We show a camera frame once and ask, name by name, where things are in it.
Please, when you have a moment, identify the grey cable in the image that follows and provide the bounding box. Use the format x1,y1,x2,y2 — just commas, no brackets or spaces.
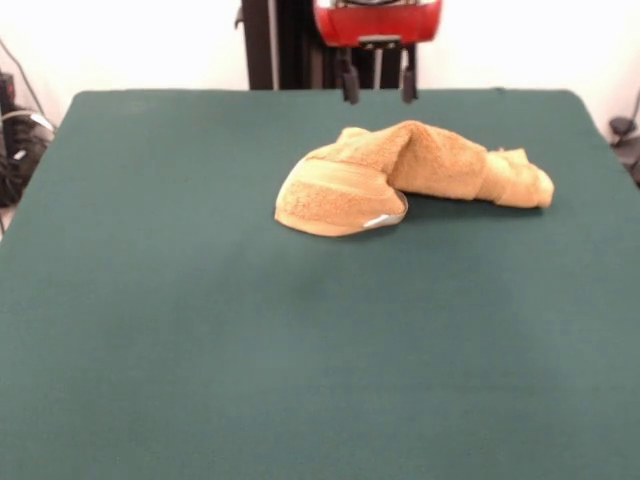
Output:
0,109,57,135

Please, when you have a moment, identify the tan terry towel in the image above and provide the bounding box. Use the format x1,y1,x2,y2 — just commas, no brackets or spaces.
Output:
273,119,556,239

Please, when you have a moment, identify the dark green table cloth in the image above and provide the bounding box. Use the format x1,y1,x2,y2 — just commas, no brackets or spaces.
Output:
0,88,640,480

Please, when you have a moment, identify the thin black cable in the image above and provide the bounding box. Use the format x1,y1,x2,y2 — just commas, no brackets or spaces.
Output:
0,37,44,115

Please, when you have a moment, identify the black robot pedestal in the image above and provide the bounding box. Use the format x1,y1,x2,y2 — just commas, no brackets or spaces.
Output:
234,0,416,91

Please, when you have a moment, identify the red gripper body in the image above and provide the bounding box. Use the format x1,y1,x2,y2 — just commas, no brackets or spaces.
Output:
312,0,444,51

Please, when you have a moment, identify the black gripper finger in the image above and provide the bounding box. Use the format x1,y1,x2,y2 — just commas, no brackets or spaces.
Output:
399,47,419,105
335,47,361,105

